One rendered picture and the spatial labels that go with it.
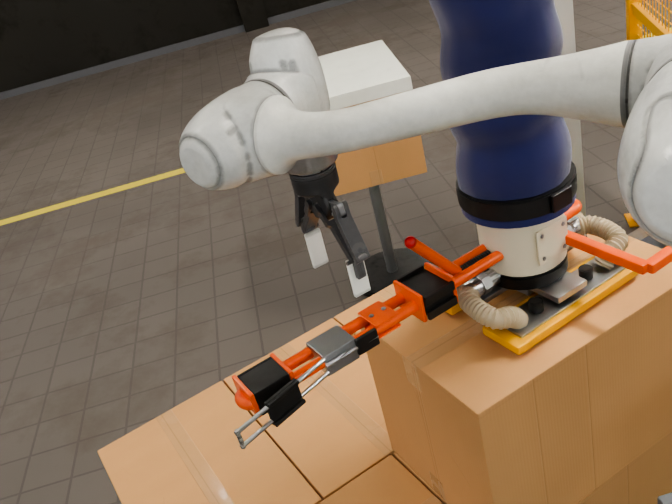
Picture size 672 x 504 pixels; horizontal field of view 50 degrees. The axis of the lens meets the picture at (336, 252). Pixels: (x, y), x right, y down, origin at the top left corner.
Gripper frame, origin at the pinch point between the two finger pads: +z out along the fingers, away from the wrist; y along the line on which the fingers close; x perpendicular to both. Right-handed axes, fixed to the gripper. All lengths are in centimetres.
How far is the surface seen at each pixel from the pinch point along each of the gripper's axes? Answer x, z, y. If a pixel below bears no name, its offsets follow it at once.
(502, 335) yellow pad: -25.6, 24.2, -8.8
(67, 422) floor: 58, 122, 180
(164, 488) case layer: 39, 67, 52
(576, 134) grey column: -157, 58, 95
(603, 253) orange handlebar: -45.0, 12.5, -16.5
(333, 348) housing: 5.7, 11.9, -2.1
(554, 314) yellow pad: -36.0, 23.6, -12.0
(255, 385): 20.6, 11.1, -1.2
